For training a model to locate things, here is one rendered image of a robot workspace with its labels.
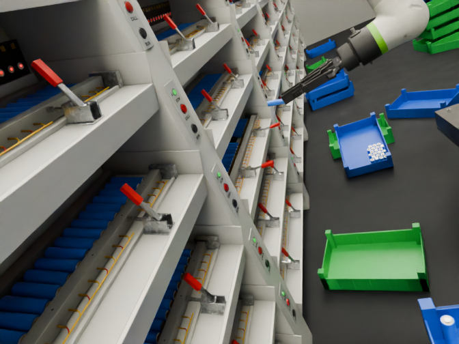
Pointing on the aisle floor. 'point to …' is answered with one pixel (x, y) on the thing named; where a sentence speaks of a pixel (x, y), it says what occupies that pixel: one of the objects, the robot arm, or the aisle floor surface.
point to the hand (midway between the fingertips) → (292, 93)
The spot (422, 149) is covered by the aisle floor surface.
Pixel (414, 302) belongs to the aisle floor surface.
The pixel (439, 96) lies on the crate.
